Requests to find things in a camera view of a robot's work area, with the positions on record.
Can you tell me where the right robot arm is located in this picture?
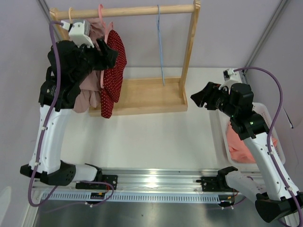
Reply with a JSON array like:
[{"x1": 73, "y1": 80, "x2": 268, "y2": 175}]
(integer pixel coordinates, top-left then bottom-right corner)
[{"x1": 190, "y1": 82, "x2": 303, "y2": 226}]

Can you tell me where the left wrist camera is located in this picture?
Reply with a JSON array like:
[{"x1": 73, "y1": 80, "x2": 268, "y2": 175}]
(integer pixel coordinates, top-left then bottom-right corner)
[{"x1": 61, "y1": 19, "x2": 94, "y2": 48}]

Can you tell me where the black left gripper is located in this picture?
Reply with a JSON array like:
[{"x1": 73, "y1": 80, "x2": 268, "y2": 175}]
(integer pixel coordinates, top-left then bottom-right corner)
[{"x1": 72, "y1": 38, "x2": 119, "y2": 85}]

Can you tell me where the pink pleated skirt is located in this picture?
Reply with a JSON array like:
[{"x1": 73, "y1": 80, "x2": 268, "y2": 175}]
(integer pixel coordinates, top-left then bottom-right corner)
[{"x1": 73, "y1": 18, "x2": 105, "y2": 113}]

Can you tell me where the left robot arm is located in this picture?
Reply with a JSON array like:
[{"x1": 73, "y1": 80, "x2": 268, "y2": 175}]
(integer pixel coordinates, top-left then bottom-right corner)
[{"x1": 20, "y1": 39, "x2": 118, "y2": 189}]

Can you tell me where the pink plastic hanger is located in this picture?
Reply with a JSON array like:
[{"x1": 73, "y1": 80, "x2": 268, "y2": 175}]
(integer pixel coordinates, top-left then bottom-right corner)
[{"x1": 97, "y1": 3, "x2": 114, "y2": 89}]

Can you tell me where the aluminium mounting rail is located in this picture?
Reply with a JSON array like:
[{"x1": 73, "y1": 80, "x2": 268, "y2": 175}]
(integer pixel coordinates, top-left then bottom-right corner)
[{"x1": 32, "y1": 167, "x2": 261, "y2": 195}]

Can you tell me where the wooden clothes rack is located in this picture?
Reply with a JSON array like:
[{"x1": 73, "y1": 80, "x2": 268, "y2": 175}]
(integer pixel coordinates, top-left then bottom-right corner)
[{"x1": 49, "y1": 0, "x2": 201, "y2": 117}]

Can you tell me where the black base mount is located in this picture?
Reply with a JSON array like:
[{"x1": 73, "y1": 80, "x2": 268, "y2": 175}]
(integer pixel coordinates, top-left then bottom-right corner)
[
  {"x1": 75, "y1": 175, "x2": 118, "y2": 190},
  {"x1": 196, "y1": 166, "x2": 238, "y2": 192}
]

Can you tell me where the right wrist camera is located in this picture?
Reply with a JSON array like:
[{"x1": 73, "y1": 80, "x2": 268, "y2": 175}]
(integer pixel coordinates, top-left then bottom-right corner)
[{"x1": 220, "y1": 68, "x2": 239, "y2": 89}]

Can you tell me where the salmon pink cloth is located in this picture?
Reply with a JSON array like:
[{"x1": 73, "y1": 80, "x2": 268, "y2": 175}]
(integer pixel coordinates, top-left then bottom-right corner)
[{"x1": 226, "y1": 123, "x2": 268, "y2": 165}]

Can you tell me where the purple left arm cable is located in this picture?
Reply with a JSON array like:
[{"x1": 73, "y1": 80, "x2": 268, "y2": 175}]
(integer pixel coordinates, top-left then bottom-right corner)
[{"x1": 27, "y1": 20, "x2": 115, "y2": 207}]

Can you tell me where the blue wire hanger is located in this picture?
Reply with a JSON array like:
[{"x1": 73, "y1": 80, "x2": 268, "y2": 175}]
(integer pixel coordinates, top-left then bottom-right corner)
[{"x1": 156, "y1": 5, "x2": 165, "y2": 86}]

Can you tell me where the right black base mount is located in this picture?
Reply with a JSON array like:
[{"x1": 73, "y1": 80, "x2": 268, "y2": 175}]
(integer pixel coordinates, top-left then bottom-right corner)
[{"x1": 196, "y1": 166, "x2": 238, "y2": 192}]

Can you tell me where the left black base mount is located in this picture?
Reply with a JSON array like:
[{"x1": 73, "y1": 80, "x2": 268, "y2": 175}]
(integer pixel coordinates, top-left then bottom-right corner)
[{"x1": 75, "y1": 175, "x2": 118, "y2": 190}]

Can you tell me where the white slotted cable duct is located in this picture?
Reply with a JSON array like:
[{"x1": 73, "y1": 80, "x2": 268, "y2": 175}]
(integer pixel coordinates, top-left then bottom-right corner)
[{"x1": 49, "y1": 192, "x2": 232, "y2": 204}]

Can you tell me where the cream plastic hanger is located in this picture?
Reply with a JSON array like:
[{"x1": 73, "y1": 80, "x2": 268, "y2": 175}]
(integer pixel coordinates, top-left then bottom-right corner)
[{"x1": 68, "y1": 7, "x2": 73, "y2": 24}]

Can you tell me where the red polka dot cloth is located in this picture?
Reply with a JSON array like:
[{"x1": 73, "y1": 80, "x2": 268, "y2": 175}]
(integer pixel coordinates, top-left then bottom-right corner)
[{"x1": 100, "y1": 30, "x2": 127, "y2": 119}]

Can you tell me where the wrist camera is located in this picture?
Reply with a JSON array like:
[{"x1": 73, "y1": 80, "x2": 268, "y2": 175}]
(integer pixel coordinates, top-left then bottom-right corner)
[
  {"x1": 220, "y1": 68, "x2": 239, "y2": 89},
  {"x1": 61, "y1": 19, "x2": 94, "y2": 48}
]

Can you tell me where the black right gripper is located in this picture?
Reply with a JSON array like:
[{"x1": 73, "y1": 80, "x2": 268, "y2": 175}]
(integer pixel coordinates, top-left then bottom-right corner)
[{"x1": 191, "y1": 82, "x2": 238, "y2": 118}]

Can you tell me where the white plastic basket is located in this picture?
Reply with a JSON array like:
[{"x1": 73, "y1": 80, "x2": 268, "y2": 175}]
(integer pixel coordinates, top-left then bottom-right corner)
[{"x1": 209, "y1": 103, "x2": 285, "y2": 172}]

